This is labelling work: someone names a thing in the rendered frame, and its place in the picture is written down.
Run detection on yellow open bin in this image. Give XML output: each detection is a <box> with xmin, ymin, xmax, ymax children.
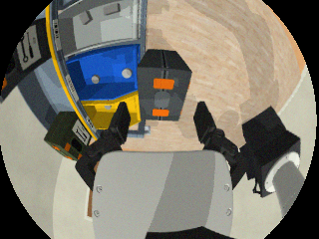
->
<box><xmin>81</xmin><ymin>91</ymin><xmax>141</xmax><ymax>129</ymax></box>

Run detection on blue bin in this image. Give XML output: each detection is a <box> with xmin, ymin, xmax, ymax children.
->
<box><xmin>66</xmin><ymin>44</ymin><xmax>141</xmax><ymax>101</ymax></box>

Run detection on yellow flat bar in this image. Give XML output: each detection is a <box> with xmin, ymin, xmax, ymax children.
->
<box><xmin>46</xmin><ymin>4</ymin><xmax>97</xmax><ymax>140</ymax></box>

